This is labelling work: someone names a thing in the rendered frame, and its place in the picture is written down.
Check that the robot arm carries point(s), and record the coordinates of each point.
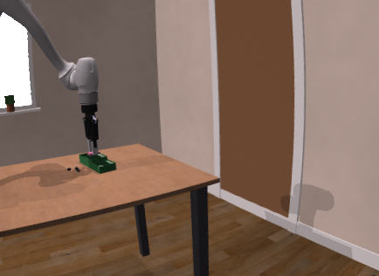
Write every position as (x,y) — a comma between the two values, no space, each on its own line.
(84,75)

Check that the green three-compartment bin rack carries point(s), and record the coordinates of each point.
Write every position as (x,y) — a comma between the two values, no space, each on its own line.
(100,159)

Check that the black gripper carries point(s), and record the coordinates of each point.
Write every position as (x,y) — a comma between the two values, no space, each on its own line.
(89,119)

